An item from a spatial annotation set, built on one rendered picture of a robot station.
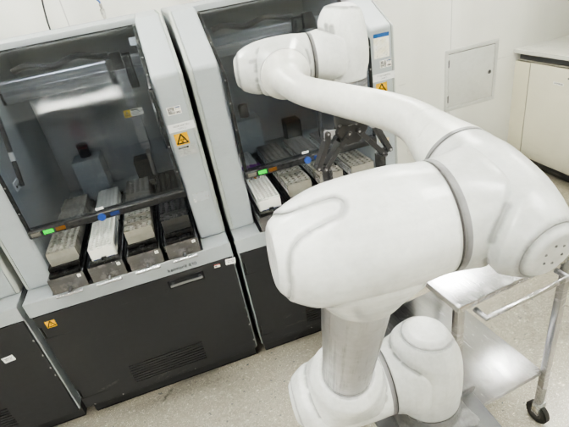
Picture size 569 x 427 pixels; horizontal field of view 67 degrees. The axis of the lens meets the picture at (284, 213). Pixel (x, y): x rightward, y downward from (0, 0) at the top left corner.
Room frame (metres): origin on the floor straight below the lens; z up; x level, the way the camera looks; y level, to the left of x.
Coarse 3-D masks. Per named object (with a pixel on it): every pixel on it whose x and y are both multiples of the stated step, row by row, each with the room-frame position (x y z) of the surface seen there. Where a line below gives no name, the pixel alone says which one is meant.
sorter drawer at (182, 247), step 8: (192, 224) 1.64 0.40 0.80; (192, 232) 1.54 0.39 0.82; (168, 240) 1.52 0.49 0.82; (176, 240) 1.51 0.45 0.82; (184, 240) 1.51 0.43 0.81; (192, 240) 1.51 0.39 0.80; (168, 248) 1.49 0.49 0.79; (176, 248) 1.50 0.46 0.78; (184, 248) 1.51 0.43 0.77; (192, 248) 1.51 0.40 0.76; (200, 248) 1.52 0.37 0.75; (168, 256) 1.49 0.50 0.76; (176, 256) 1.50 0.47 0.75; (184, 256) 1.48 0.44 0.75; (192, 256) 1.47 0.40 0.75
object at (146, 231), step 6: (132, 228) 1.56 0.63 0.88; (138, 228) 1.55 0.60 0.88; (144, 228) 1.55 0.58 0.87; (150, 228) 1.56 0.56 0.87; (126, 234) 1.54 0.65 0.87; (132, 234) 1.54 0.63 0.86; (138, 234) 1.54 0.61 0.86; (144, 234) 1.55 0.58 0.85; (150, 234) 1.55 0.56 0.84; (126, 240) 1.54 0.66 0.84; (132, 240) 1.54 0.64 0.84; (138, 240) 1.54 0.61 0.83
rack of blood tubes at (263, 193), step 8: (264, 176) 1.86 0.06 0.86; (248, 184) 1.81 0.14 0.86; (256, 184) 1.79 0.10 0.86; (264, 184) 1.78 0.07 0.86; (256, 192) 1.72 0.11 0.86; (264, 192) 1.69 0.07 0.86; (272, 192) 1.67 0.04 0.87; (256, 200) 1.65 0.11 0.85; (264, 200) 1.62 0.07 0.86; (272, 200) 1.63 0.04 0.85; (264, 208) 1.62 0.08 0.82
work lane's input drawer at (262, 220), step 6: (252, 204) 1.71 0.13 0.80; (282, 204) 1.64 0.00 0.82; (252, 210) 1.71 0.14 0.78; (258, 210) 1.63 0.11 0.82; (264, 210) 1.62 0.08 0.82; (270, 210) 1.61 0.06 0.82; (258, 216) 1.60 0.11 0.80; (264, 216) 1.59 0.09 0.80; (270, 216) 1.59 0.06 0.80; (258, 222) 1.61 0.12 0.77; (264, 222) 1.58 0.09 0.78; (264, 228) 1.58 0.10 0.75
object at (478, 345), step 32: (448, 288) 0.94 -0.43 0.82; (480, 288) 0.91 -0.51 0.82; (544, 288) 0.90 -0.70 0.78; (448, 320) 1.32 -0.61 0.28; (480, 352) 1.13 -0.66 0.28; (512, 352) 1.10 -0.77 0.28; (544, 352) 1.00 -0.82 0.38; (480, 384) 0.99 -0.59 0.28; (512, 384) 0.97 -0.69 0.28; (544, 384) 0.98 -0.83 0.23; (544, 416) 0.96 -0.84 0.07
